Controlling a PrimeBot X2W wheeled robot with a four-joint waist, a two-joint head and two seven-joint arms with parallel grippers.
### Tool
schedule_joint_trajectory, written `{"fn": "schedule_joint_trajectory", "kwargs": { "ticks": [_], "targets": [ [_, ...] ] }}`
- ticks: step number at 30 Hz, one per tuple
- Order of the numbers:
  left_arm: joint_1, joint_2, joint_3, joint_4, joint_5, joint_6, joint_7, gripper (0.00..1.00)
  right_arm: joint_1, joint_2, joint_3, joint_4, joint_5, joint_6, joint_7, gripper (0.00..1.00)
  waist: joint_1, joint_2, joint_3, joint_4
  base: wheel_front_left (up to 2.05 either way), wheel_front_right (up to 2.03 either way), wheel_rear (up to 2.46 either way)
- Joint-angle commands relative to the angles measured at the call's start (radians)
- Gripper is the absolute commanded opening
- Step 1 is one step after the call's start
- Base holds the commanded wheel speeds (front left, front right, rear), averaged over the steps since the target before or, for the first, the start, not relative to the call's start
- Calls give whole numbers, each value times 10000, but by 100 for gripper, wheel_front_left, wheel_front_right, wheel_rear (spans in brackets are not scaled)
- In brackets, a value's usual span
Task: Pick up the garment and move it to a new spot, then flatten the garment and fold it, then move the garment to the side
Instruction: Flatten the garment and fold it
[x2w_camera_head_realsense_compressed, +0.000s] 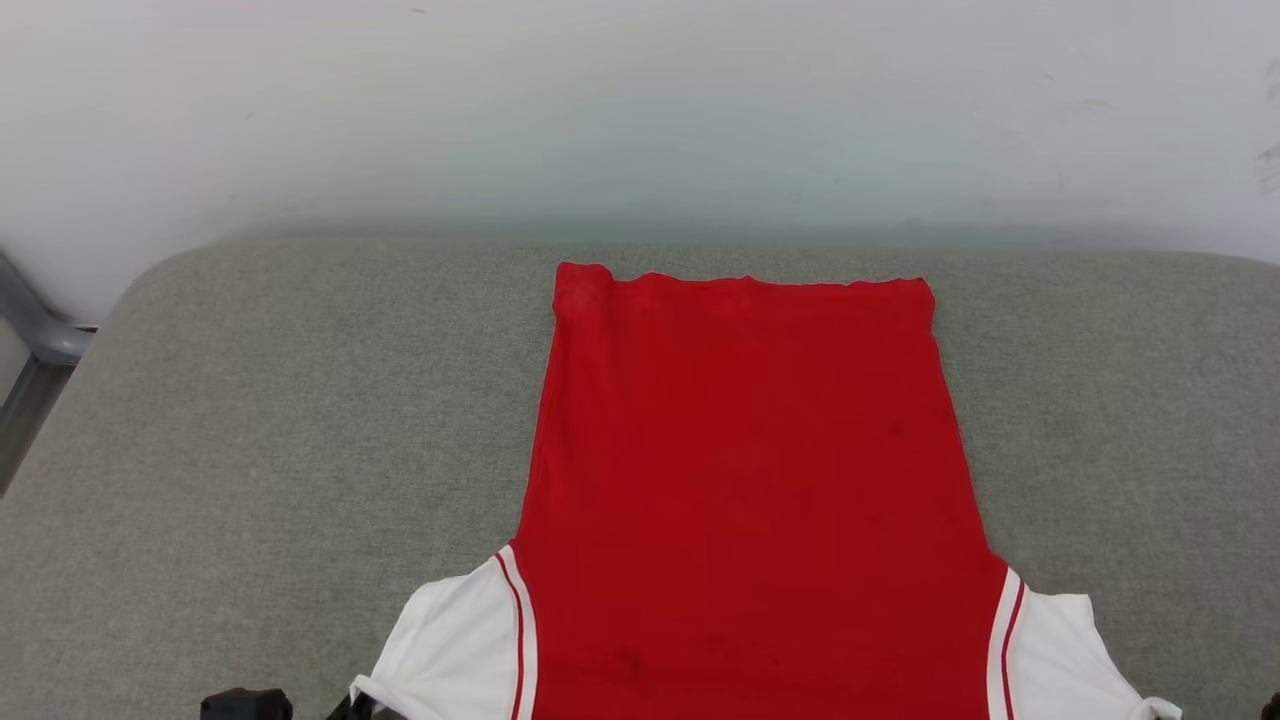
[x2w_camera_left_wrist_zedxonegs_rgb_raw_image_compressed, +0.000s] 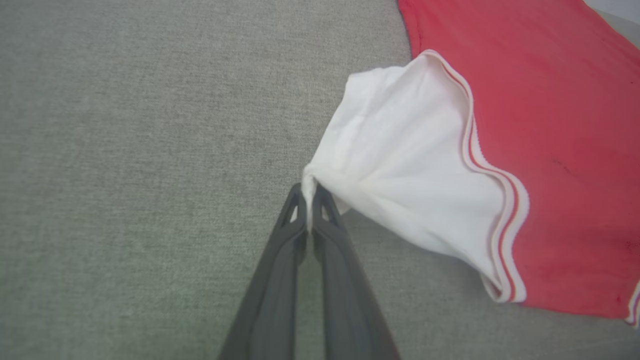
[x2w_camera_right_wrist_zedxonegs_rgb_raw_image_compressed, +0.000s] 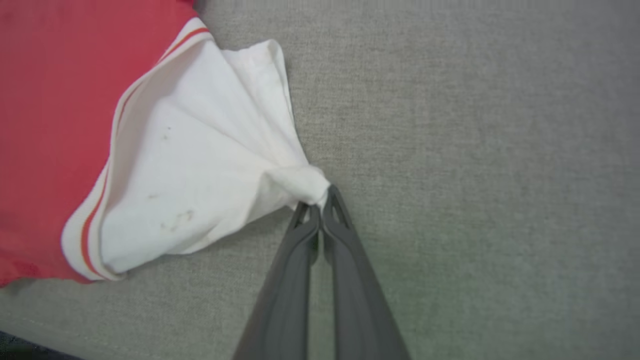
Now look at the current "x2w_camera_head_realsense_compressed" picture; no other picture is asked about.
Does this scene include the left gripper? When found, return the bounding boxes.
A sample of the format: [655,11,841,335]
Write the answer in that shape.
[200,687,379,720]

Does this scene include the red and white sports shirt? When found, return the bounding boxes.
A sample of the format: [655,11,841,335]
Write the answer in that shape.
[350,262,1183,720]

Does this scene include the grey fabric sofa cushion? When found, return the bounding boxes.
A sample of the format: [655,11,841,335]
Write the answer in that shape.
[0,235,1280,720]

